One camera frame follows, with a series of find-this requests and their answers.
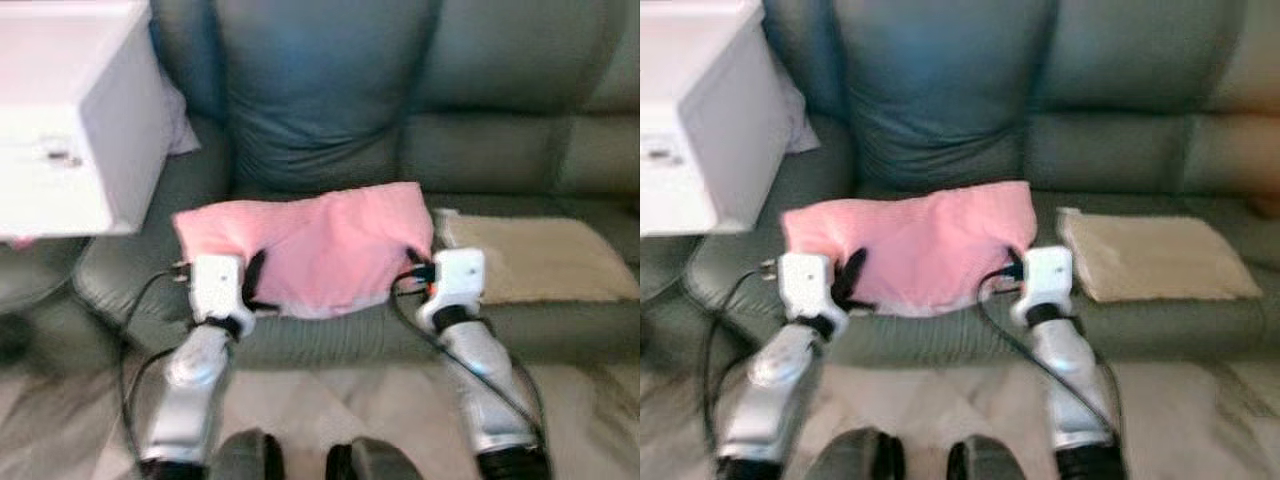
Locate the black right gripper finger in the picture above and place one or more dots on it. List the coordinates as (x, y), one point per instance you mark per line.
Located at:
(415, 255)
(1012, 254)

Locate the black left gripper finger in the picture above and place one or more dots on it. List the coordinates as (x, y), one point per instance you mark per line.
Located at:
(854, 272)
(256, 275)

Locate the pink pillow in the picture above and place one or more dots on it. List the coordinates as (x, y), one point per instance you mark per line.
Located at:
(920, 245)
(320, 245)

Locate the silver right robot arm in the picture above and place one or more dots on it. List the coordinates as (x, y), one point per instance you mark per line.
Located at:
(1075, 375)
(485, 375)

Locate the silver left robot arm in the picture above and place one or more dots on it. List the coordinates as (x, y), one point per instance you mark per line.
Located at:
(195, 390)
(770, 390)

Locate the beige pillow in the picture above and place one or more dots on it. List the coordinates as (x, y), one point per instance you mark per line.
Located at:
(540, 258)
(1150, 255)

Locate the dark green leather sofa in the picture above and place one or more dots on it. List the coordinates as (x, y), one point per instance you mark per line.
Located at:
(400, 100)
(1100, 100)

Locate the grey left robot leg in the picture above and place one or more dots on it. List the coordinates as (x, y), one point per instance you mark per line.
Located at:
(245, 455)
(855, 455)

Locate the grey robot leg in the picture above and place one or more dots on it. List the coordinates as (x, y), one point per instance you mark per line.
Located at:
(855, 455)
(245, 455)
(985, 460)
(375, 460)

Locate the pale pink white cloth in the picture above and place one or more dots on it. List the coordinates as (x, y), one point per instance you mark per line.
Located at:
(182, 120)
(800, 120)

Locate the grey right robot leg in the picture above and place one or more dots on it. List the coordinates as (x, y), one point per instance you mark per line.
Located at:
(375, 460)
(985, 460)

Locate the white cabinet box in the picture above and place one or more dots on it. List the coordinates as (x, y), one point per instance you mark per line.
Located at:
(690, 110)
(70, 110)

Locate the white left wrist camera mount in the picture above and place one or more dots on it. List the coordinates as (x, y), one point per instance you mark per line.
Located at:
(805, 283)
(215, 285)

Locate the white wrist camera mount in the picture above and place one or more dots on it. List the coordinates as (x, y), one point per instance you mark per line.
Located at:
(805, 283)
(1046, 280)
(215, 285)
(458, 285)

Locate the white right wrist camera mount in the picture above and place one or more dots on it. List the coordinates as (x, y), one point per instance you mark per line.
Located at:
(1046, 280)
(458, 285)

